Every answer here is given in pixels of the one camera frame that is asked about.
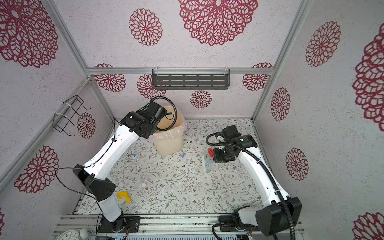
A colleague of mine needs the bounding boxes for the red paper scrap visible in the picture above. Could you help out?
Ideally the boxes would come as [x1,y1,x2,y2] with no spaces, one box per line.
[208,148,214,158]

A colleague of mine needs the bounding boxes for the teal hand brush white bristles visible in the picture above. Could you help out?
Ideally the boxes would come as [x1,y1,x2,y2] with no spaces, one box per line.
[202,154,215,174]

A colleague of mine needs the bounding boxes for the beige trash bin with liner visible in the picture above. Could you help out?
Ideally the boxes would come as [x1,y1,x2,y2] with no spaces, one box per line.
[148,109,187,156]

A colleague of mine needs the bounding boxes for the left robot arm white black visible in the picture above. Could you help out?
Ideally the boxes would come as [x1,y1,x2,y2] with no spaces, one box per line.
[72,97,178,233]

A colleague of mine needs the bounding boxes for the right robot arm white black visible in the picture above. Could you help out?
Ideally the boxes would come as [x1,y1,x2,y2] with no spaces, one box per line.
[206,125,302,240]

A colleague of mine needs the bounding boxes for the pink paper scrap left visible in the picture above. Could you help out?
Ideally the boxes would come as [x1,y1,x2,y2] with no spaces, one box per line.
[141,176,149,188]

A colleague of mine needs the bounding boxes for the yellow paper scrap left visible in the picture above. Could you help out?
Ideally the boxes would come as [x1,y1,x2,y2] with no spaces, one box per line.
[117,192,131,204]

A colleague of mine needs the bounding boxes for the white dial gauge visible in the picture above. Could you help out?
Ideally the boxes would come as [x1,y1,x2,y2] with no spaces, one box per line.
[55,230,80,240]

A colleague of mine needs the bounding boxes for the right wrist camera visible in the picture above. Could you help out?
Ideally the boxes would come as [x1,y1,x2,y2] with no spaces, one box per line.
[214,136,225,149]

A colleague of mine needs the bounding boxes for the dark metal wall shelf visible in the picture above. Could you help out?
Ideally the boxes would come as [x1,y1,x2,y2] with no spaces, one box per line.
[152,68,231,90]

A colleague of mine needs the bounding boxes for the black wire wall rack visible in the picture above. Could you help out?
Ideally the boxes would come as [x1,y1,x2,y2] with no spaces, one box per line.
[52,95,91,137]

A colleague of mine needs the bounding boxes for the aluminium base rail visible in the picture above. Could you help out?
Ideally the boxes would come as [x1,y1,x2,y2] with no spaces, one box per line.
[52,212,305,236]

